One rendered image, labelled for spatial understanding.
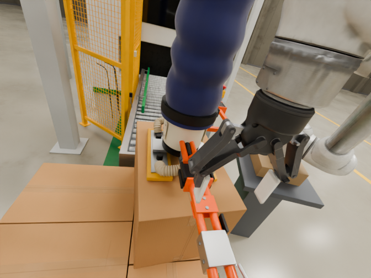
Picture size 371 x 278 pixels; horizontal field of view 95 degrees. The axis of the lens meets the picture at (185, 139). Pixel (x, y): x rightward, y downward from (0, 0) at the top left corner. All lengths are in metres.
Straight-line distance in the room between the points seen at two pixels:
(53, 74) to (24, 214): 1.18
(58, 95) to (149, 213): 1.61
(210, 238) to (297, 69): 0.36
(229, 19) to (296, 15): 0.33
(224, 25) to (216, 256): 0.54
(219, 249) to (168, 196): 0.29
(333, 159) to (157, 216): 0.90
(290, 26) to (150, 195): 0.58
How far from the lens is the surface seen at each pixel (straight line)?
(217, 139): 0.25
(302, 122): 0.25
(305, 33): 0.22
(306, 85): 0.22
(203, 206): 0.48
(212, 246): 0.43
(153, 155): 0.75
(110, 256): 0.99
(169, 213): 0.62
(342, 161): 1.15
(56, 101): 2.04
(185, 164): 0.56
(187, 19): 0.55
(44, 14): 1.83
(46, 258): 1.05
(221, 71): 0.56
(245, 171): 1.21
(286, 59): 0.22
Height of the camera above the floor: 1.47
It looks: 34 degrees down
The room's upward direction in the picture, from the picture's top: 15 degrees clockwise
